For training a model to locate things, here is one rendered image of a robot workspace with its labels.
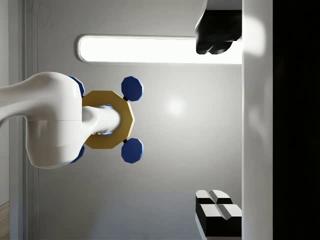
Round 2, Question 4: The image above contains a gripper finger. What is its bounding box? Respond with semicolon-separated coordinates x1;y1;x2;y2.
195;189;243;240
195;9;243;55

